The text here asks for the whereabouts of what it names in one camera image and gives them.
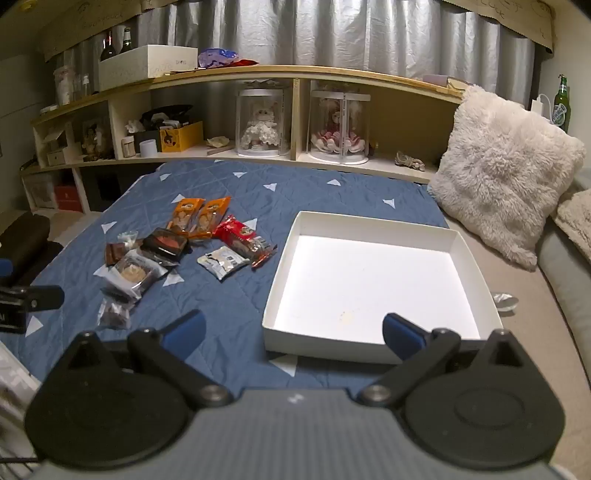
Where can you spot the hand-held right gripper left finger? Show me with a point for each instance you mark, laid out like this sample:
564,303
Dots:
184,330

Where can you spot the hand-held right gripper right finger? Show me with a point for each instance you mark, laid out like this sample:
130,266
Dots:
402,334

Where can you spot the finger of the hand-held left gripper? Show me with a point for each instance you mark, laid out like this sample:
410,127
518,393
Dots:
5,267
44,297

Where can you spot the shallow white cardboard box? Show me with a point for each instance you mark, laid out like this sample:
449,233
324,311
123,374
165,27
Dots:
374,286

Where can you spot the clear packet with brown cookie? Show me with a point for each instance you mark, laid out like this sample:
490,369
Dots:
114,314

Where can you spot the clear packet with beige pastry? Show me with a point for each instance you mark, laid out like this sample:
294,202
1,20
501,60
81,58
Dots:
134,274

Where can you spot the silver white snack packet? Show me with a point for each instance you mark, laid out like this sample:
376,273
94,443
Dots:
222,259

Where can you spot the brown foil snack packet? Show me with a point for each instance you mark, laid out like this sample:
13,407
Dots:
115,254

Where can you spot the black packet with red circle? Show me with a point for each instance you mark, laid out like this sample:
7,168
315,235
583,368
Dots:
164,244

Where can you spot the small red candy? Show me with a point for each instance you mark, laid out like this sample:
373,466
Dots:
259,264

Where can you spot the red snack packet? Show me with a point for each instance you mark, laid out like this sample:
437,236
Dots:
232,229
251,248

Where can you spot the orange snack packet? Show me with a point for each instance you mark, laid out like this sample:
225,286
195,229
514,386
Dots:
210,218
183,216

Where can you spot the black padded bag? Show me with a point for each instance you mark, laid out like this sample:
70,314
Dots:
25,244

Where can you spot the red storage box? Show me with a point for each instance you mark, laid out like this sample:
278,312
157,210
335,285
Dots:
68,198

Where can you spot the crumpled silver wrapper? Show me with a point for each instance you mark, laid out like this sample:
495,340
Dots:
505,301

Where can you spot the small brown cardboard box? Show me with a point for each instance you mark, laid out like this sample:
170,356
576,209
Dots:
57,147

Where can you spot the blue quilted blanket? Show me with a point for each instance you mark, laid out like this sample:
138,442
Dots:
194,198

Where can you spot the small wooden jar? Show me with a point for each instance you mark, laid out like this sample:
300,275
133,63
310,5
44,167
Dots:
128,146

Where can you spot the grey cushion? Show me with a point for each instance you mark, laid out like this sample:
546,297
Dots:
565,277

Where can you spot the small grey figurine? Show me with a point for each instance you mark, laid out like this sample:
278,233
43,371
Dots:
409,160

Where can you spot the white cup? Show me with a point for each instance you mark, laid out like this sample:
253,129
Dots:
148,148

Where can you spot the seashell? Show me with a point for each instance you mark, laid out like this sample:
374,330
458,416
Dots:
218,142

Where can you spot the fluffy white pillow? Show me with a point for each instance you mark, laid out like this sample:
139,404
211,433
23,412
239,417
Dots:
503,170

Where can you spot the yellow cardboard box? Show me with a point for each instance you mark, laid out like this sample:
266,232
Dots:
181,137

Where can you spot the clear glass jars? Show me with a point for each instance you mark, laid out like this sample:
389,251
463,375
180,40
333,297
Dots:
74,78

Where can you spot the beige textured pillow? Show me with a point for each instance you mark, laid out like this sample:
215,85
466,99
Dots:
577,221

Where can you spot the red dress doll in case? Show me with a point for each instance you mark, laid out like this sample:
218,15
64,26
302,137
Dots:
339,127

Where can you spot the white dress doll in case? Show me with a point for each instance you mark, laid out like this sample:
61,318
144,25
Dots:
262,124

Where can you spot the brown glass bottle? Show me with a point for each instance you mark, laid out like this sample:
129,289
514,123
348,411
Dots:
108,48
127,42

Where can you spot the tall white cardboard box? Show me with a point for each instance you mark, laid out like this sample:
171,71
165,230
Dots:
147,64

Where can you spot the pink flat box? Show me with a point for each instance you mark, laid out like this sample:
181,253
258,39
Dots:
438,80

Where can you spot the white charger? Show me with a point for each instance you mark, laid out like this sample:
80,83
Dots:
537,104

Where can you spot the wooden shelf unit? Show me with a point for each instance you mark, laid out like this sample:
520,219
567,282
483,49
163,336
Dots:
277,74

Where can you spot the purple plastic bag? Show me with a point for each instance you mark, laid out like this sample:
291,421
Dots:
217,57

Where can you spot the green glass bottle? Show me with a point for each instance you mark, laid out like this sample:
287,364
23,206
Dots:
560,104

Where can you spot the grey curtain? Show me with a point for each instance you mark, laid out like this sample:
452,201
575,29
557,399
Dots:
323,32

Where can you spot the photo frame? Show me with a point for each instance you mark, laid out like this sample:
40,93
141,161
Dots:
96,138

